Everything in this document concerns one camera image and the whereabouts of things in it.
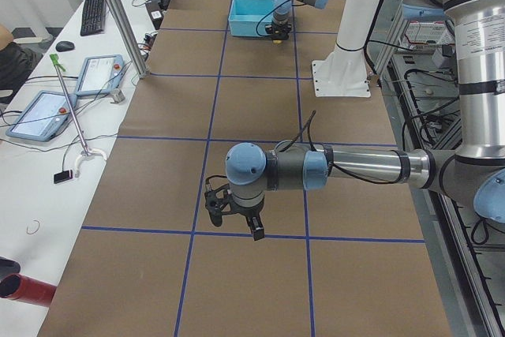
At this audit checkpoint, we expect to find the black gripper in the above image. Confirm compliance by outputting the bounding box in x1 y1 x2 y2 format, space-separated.
265 22 292 40
204 185 264 241

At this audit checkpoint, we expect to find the light blue plastic bin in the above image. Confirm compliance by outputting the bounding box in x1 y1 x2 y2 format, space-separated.
228 0 290 38

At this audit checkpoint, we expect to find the green tipped grabber stick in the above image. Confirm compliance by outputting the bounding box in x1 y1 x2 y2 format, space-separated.
50 54 107 178

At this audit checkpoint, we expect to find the far teach pendant tablet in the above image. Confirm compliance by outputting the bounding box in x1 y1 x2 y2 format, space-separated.
74 54 125 97

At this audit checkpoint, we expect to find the teach pendant tablet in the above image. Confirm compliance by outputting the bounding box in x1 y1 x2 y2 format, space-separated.
6 91 70 141
74 54 125 97

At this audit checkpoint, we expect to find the black keyboard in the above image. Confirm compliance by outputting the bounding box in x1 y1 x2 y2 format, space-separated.
80 0 107 36

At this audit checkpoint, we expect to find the black computer mouse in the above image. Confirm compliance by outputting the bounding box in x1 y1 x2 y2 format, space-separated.
55 40 75 52

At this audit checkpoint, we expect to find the near teach pendant tablet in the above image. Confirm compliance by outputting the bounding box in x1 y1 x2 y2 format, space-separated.
6 91 70 141

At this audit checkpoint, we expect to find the red cylinder bottle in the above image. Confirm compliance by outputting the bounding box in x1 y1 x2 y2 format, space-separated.
1 273 57 307

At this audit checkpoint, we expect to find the seated person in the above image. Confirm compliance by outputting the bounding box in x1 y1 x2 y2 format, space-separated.
1 25 43 104

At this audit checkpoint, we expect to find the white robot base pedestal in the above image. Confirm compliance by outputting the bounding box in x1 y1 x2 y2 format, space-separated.
312 0 380 98

